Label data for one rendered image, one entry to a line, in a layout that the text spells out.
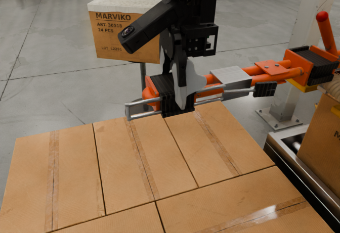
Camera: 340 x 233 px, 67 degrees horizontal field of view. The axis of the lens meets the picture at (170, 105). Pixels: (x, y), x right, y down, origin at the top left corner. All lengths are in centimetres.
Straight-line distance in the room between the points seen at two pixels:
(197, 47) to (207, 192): 80
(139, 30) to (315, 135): 96
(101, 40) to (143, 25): 158
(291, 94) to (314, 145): 114
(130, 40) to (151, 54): 148
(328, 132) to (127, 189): 85
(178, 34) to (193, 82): 9
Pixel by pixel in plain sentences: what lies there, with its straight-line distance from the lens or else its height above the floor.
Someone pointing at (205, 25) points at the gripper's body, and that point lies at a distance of 45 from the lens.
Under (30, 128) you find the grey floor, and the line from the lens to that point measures 257.
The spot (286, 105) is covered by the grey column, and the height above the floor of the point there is 20.
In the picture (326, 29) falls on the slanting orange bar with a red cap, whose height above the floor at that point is 129.
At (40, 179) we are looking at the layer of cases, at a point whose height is 54.
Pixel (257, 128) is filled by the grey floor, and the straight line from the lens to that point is 238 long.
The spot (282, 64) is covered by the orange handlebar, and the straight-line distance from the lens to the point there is 66.
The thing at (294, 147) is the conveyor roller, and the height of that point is 53.
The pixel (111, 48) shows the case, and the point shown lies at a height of 71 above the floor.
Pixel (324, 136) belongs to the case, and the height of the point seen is 78.
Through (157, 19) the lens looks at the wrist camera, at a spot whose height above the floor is 136.
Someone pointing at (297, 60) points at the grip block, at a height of 122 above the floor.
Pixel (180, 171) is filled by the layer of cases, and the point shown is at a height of 54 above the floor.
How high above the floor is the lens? 148
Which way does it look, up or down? 36 degrees down
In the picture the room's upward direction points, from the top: straight up
